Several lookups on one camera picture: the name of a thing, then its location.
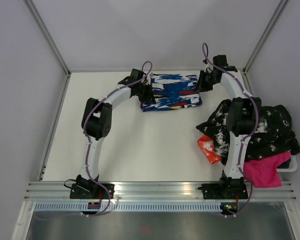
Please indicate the aluminium frame post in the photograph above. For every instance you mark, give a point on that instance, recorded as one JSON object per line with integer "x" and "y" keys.
{"x": 282, "y": 4}
{"x": 47, "y": 36}

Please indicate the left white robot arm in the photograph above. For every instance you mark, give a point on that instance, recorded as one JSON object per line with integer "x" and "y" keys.
{"x": 97, "y": 117}

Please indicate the aluminium mounting rail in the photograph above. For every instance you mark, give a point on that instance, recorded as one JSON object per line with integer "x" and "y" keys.
{"x": 153, "y": 191}

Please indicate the left aluminium frame post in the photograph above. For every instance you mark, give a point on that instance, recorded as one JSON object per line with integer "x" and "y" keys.
{"x": 47, "y": 36}

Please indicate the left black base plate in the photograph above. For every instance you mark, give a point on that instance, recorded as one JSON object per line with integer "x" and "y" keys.
{"x": 97, "y": 192}

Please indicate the slotted cable duct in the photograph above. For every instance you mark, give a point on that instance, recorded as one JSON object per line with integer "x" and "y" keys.
{"x": 129, "y": 206}

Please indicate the blue white red patterned trousers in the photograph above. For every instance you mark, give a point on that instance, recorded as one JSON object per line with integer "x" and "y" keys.
{"x": 173, "y": 92}

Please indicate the right aluminium frame post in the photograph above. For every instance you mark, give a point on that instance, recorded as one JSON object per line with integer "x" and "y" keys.
{"x": 282, "y": 4}

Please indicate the black white patterned trousers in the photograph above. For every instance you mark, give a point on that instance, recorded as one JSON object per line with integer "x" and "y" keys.
{"x": 274, "y": 134}

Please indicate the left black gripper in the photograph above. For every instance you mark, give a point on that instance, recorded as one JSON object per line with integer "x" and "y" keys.
{"x": 149, "y": 98}

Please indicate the pink garment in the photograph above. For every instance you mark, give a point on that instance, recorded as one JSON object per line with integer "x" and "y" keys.
{"x": 263, "y": 172}

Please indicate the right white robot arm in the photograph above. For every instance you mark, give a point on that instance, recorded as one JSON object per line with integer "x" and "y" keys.
{"x": 243, "y": 116}

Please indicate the white tray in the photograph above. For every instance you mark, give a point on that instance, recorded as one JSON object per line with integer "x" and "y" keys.
{"x": 293, "y": 166}

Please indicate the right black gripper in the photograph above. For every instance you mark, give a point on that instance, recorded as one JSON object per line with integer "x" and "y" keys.
{"x": 202, "y": 87}

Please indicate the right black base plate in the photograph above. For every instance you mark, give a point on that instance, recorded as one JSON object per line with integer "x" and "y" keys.
{"x": 215, "y": 191}

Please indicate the orange white garment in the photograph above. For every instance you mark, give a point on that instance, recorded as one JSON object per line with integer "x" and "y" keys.
{"x": 206, "y": 145}

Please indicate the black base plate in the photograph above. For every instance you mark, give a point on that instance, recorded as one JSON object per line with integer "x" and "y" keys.
{"x": 97, "y": 192}
{"x": 215, "y": 191}

